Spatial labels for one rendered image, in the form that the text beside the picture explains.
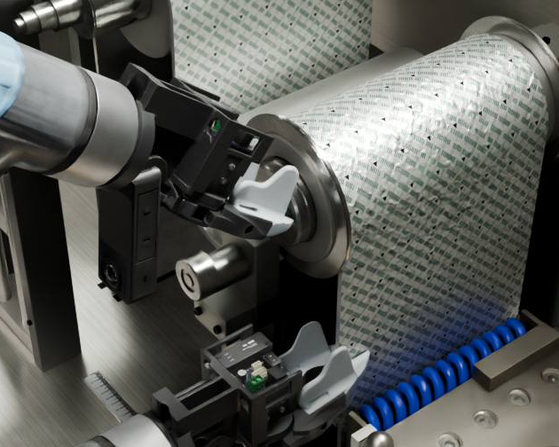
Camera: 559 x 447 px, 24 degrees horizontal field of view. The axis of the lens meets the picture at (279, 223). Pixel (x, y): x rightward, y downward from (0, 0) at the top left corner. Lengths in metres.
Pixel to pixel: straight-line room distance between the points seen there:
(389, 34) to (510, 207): 0.34
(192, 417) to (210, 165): 0.22
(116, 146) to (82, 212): 0.79
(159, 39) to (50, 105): 0.40
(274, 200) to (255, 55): 0.27
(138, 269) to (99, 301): 0.57
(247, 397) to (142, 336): 0.44
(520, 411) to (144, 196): 0.47
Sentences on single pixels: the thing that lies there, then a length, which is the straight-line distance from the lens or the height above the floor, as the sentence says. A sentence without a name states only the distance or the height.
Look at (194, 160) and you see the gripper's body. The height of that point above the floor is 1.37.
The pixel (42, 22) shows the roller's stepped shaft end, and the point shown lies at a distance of 1.15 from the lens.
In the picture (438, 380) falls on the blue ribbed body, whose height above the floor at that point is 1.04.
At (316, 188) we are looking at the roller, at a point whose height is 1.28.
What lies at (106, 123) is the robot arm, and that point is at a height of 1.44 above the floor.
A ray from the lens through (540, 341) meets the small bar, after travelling 1.26.
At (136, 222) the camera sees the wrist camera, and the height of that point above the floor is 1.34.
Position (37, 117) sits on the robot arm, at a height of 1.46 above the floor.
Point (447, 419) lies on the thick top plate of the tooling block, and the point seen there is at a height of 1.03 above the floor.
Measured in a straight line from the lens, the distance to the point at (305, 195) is 1.04.
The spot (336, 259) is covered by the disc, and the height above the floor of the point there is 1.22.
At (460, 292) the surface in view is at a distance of 1.21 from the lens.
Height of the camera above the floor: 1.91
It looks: 39 degrees down
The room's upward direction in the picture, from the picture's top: straight up
